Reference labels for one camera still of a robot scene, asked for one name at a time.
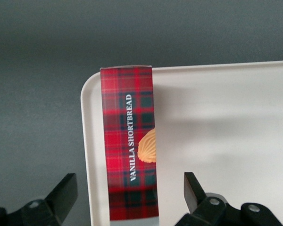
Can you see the cream rectangular plastic tray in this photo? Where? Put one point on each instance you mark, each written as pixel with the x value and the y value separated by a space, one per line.
pixel 214 117

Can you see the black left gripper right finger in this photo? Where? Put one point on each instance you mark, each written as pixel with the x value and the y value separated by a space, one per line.
pixel 194 195

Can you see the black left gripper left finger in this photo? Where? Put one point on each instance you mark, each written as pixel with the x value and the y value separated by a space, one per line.
pixel 61 195

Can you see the red tartan shortbread cookie box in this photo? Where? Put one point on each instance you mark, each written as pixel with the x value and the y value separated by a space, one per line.
pixel 129 131

